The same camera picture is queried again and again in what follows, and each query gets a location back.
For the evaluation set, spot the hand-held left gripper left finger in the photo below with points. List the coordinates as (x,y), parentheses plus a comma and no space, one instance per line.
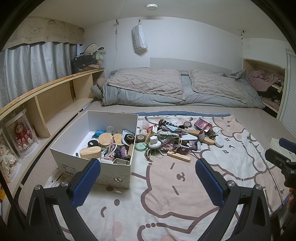
(85,183)

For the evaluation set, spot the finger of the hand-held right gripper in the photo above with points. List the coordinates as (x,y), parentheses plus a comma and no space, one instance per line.
(276,157)
(288,144)

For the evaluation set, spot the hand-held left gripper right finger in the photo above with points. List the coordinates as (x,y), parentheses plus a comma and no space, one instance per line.
(210,183)

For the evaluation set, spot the white remote control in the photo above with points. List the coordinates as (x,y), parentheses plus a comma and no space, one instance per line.
(188,138)

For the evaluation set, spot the white cardboard shoe box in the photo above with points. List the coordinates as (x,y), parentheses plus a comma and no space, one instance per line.
(111,119)

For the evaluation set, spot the oval wooden box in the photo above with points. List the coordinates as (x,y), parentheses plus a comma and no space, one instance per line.
(90,153)

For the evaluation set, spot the black round tin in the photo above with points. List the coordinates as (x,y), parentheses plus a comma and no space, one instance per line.
(92,143)

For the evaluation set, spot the long wooden stick block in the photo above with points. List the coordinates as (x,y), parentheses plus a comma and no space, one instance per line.
(179,157)

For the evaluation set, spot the purple white crocheted piece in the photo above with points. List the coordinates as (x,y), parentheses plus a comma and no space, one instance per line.
(194,145)

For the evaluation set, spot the flat wooden piece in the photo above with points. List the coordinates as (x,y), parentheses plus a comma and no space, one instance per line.
(208,141)

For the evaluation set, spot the white round device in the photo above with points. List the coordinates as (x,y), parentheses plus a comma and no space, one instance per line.
(219,141)

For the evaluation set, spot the white cup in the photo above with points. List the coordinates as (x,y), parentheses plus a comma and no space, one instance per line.
(201,136)

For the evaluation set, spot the orange green knitted ornament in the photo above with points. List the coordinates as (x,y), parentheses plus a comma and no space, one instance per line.
(214,134)

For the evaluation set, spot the dark crocheted piece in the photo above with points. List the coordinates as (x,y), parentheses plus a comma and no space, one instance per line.
(177,148)

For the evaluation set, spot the large round wooden lid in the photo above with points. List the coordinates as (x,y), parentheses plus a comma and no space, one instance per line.
(106,139)

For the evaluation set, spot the printed cartoon blanket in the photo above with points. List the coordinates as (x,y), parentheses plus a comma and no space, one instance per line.
(161,185)

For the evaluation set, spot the blue packet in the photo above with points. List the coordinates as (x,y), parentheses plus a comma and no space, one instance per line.
(99,133)

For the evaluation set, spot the white louvred door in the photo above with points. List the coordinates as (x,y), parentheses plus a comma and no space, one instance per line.
(288,92)

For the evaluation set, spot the dark clothes pile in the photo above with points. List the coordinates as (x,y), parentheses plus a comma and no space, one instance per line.
(270,95)

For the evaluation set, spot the upright wooden block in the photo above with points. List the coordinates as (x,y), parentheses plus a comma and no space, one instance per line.
(130,151)

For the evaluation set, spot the small round wooden lid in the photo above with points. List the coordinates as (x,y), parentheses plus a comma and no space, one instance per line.
(118,138)

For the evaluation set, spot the black gold tape roll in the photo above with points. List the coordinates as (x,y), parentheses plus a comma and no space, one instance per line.
(124,139)

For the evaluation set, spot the red card box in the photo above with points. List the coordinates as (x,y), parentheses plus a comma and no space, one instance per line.
(203,124)

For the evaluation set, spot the dark patterned tape roll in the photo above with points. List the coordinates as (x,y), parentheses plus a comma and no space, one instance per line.
(187,127)

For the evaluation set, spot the purple wallet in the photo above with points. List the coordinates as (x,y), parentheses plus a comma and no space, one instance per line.
(175,132)

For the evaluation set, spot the blue green crocheted pouch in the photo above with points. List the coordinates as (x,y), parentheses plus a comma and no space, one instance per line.
(166,135)

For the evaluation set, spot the green round tin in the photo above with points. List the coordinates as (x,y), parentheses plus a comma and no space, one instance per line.
(140,147)

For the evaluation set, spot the blue face mask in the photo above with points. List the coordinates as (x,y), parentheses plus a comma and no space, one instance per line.
(172,129)

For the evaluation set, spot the brown tape roll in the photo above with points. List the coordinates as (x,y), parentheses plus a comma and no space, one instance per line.
(140,141)

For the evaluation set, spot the pink clothes pile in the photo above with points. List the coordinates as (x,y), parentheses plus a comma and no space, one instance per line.
(261,78)

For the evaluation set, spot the dark spiral hair clip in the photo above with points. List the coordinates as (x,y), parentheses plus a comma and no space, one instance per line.
(164,122)

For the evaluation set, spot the clear case with red doll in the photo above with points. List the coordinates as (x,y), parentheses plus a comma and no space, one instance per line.
(22,136)

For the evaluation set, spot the clear case with white doll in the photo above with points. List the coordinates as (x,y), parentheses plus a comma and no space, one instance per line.
(7,157)

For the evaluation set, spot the wooden shelf unit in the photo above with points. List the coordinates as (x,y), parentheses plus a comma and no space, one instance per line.
(53,99)

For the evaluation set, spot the beige knitted blanket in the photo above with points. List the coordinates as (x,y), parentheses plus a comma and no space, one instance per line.
(215,85)
(145,82)

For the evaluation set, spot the grey duvet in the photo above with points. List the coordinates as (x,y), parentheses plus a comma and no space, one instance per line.
(143,98)

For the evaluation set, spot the black bag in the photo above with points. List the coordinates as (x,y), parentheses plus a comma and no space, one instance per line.
(83,62)

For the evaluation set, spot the grey curtain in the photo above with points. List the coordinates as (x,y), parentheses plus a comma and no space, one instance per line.
(34,64)

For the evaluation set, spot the pale crochet doll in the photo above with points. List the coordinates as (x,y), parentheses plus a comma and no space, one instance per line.
(100,55)

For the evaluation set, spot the white cap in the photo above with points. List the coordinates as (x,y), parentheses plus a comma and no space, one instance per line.
(91,49)

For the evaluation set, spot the beige printed valance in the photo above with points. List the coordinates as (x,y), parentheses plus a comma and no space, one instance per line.
(46,33)

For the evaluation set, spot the white hanging bag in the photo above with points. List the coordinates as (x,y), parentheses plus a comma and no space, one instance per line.
(140,37)

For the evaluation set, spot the round ceiling light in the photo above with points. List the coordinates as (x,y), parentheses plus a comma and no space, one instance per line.
(151,6)

